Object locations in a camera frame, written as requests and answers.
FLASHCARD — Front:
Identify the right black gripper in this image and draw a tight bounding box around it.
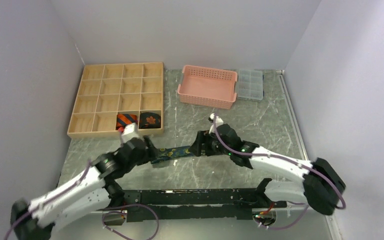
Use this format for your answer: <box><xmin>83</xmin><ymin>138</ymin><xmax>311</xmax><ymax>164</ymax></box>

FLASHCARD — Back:
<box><xmin>187</xmin><ymin>130</ymin><xmax>232</xmax><ymax>157</ymax></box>

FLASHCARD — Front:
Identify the blue yellow floral tie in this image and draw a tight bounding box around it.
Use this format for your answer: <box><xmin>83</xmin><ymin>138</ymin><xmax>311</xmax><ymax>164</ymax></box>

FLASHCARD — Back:
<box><xmin>151</xmin><ymin>145</ymin><xmax>194</xmax><ymax>164</ymax></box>

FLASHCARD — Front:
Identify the orange navy striped tie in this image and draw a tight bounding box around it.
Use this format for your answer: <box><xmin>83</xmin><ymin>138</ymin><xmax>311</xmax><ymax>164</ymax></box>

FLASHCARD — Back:
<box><xmin>115</xmin><ymin>113</ymin><xmax>138</xmax><ymax>130</ymax></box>

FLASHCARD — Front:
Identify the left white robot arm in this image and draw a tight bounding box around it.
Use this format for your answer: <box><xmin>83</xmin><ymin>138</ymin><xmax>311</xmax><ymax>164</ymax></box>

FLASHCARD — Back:
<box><xmin>4</xmin><ymin>136</ymin><xmax>160</xmax><ymax>240</ymax></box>

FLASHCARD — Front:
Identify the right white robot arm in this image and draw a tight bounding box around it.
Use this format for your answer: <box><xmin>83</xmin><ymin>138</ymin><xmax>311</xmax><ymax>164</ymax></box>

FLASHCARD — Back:
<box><xmin>189</xmin><ymin>123</ymin><xmax>347</xmax><ymax>216</ymax></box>

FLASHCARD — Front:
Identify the dark rolled tie orange leaf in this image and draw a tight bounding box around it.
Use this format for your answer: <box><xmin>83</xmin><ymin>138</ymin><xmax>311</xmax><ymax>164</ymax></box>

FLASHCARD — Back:
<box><xmin>138</xmin><ymin>111</ymin><xmax>162</xmax><ymax>129</ymax></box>

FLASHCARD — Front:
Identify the pink plastic basket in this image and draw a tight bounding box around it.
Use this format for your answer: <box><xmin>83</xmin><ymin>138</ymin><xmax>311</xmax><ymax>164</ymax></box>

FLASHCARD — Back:
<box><xmin>177</xmin><ymin>65</ymin><xmax>238</xmax><ymax>110</ymax></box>

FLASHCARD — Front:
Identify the wooden compartment tray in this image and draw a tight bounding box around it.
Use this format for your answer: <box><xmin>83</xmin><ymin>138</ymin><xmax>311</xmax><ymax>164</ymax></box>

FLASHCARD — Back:
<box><xmin>67</xmin><ymin>62</ymin><xmax>164</xmax><ymax>139</ymax></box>

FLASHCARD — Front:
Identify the clear plastic organizer box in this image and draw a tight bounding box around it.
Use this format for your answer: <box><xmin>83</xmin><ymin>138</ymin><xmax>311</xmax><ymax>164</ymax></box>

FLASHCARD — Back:
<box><xmin>235</xmin><ymin>69</ymin><xmax>264</xmax><ymax>101</ymax></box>

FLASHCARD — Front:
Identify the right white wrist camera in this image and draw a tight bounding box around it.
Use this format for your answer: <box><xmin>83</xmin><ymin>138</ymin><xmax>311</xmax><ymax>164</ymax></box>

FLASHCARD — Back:
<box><xmin>208</xmin><ymin>112</ymin><xmax>224</xmax><ymax>126</ymax></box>

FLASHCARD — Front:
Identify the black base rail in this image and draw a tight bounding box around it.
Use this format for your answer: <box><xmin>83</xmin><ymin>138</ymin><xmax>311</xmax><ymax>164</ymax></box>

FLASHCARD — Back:
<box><xmin>105</xmin><ymin>188</ymin><xmax>287</xmax><ymax>223</ymax></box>

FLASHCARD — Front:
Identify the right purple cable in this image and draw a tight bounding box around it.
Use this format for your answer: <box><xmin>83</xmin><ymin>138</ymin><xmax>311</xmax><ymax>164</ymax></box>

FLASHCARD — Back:
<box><xmin>211</xmin><ymin>114</ymin><xmax>347</xmax><ymax>231</ymax></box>

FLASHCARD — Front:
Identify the aluminium frame rail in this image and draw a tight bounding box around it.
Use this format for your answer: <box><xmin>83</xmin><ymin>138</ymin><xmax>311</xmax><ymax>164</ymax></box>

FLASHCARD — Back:
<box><xmin>276</xmin><ymin>69</ymin><xmax>333</xmax><ymax>210</ymax></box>

